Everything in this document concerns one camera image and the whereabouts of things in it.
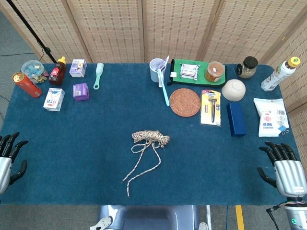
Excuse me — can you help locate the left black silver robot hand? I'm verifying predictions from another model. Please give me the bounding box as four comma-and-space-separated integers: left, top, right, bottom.
0, 132, 29, 195

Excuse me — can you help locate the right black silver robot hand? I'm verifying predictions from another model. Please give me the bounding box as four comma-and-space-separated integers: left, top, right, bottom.
257, 141, 307, 197

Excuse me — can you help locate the braided multicolour rope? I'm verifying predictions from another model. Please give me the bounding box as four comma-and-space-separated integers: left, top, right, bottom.
121, 130, 170, 198

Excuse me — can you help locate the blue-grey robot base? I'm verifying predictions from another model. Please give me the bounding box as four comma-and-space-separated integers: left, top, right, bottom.
90, 205, 209, 230

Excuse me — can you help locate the white wipes packet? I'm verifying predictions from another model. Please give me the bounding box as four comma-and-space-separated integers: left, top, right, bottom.
253, 98, 290, 138

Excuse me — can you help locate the yellow floor tape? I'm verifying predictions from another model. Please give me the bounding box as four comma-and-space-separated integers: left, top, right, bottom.
235, 205, 245, 230

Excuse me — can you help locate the dark blue box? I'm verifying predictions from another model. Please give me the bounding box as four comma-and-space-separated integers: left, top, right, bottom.
226, 102, 247, 138

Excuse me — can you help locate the white red milk carton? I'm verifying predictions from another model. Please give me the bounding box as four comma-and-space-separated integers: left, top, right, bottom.
43, 87, 66, 112

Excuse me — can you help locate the blue felt table cloth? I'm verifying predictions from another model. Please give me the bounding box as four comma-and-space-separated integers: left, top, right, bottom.
0, 62, 303, 207

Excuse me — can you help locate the red drink can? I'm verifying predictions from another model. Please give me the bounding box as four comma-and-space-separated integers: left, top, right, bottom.
12, 72, 43, 98

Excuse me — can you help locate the white bottle yellow cap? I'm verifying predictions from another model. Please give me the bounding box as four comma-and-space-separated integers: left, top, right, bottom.
260, 56, 302, 92

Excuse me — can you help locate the clear plastic candy jar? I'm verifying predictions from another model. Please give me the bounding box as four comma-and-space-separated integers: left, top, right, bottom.
21, 59, 49, 84

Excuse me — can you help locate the beige bowl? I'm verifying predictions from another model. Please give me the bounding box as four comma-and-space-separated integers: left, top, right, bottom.
221, 79, 247, 102

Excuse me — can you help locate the brown syrup bottle yellow cap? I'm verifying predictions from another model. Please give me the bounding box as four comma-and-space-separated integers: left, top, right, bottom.
48, 56, 67, 86

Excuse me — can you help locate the razor in yellow pack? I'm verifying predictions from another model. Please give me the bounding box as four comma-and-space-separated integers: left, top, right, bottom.
200, 89, 222, 127

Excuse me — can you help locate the purple cardboard box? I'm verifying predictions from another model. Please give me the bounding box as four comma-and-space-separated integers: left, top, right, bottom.
72, 82, 90, 102

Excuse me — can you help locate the glass jar black lid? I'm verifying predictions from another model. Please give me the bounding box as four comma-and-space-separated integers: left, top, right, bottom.
236, 56, 259, 79

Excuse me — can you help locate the purple white drink carton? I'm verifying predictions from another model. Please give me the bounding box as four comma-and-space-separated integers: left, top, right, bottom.
69, 59, 88, 78

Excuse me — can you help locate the round woven coaster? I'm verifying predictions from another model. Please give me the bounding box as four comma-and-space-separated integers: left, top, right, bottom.
169, 88, 201, 118

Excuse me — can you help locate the orange plastic jar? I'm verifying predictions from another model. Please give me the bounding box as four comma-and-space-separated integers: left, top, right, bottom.
204, 61, 225, 83

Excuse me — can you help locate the mint green scrub brush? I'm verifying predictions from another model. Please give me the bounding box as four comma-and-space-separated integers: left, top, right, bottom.
93, 62, 105, 91

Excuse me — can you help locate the black tripod stand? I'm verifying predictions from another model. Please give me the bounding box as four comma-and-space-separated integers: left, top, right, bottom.
6, 0, 58, 64

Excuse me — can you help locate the silver snack packet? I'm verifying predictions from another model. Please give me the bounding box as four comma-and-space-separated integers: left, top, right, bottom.
179, 63, 201, 81

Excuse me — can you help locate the green mat black trim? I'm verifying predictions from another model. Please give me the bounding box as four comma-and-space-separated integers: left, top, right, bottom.
167, 58, 227, 88

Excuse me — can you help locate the light blue toothbrush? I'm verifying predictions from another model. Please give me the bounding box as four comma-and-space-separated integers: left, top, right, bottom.
157, 68, 170, 107

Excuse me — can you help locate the purple white toothpaste tube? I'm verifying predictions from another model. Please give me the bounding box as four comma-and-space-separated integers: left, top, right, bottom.
157, 55, 170, 88

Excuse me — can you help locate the light blue cup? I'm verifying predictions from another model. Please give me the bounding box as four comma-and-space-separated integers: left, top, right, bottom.
149, 58, 166, 83

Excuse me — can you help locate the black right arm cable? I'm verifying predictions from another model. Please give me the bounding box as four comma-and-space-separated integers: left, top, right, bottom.
266, 203, 286, 230

